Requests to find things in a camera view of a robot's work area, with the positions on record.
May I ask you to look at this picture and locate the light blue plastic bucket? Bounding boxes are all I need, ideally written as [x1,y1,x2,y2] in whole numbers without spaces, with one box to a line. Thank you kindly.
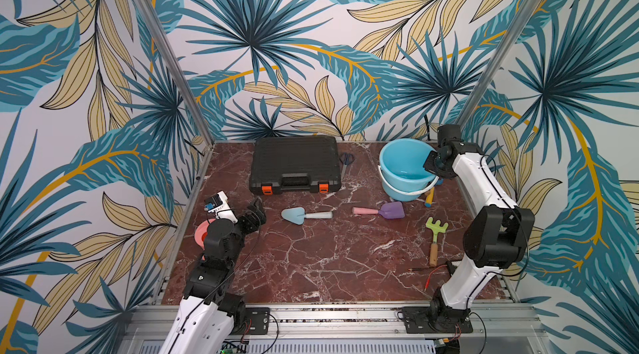
[378,139,439,202]

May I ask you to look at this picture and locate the light blue toy trowel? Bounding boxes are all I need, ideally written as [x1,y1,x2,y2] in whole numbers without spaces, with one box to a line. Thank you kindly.
[281,207,333,225]

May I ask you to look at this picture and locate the pink toy watering can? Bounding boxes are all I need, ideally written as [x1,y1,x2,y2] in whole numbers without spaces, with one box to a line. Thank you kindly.
[194,219,216,249]

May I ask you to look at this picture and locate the green toy rake wooden handle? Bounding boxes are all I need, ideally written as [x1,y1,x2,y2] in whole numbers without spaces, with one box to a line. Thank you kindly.
[426,217,449,267]

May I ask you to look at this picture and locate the purple toy shovel pink handle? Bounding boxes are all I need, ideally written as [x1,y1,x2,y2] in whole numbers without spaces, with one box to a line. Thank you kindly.
[352,202,405,220]

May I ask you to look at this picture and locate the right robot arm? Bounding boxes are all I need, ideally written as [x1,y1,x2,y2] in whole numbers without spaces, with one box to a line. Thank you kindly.
[424,124,535,332]

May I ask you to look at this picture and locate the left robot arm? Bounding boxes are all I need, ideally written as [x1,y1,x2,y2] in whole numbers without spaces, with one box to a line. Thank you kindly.
[160,194,266,353]

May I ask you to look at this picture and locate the black plastic tool case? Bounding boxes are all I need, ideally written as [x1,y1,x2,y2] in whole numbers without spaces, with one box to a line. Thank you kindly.
[249,135,342,195]

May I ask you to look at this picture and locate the blue toy fork yellow handle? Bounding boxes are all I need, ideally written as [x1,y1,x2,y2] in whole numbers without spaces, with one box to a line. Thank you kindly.
[424,189,434,208]

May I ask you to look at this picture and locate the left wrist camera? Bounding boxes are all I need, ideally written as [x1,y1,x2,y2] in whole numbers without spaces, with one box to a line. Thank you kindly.
[204,191,238,224]

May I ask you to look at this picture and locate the blue handled scissors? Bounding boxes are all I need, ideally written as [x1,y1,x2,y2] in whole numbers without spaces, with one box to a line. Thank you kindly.
[339,153,354,179]

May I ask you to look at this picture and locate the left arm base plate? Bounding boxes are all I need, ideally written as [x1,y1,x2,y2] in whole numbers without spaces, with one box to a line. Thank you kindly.
[230,307,271,336]

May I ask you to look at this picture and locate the red cable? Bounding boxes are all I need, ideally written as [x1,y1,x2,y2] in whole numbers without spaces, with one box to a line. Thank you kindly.
[411,263,453,291]

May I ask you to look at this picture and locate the aluminium front rail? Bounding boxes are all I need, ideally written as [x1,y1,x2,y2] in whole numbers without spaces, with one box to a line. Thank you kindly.
[116,301,550,354]

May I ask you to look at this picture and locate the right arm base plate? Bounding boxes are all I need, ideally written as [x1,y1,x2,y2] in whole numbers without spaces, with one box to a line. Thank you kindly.
[399,307,474,336]

